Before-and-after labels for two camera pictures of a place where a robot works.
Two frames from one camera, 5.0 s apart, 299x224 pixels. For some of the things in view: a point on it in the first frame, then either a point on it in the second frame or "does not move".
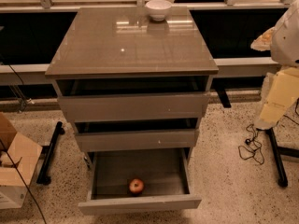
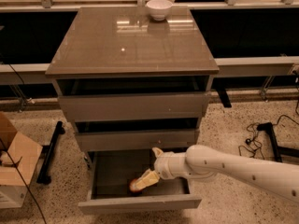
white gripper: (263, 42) to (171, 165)
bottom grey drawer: (167, 175) does not move
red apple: (136, 186) does not move
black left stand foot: (47, 154) does not move
